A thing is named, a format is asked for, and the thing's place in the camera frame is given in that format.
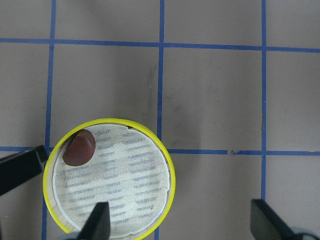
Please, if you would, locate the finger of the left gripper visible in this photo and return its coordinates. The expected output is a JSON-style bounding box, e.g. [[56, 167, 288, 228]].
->
[[0, 145, 48, 195]]

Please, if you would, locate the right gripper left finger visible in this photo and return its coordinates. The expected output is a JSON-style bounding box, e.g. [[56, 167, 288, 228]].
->
[[58, 202, 111, 240]]

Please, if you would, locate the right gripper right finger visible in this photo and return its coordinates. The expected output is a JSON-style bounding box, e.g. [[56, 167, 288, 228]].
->
[[250, 199, 320, 240]]

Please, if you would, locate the dark red bun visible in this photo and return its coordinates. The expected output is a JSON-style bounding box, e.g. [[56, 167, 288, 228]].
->
[[62, 129, 96, 167]]

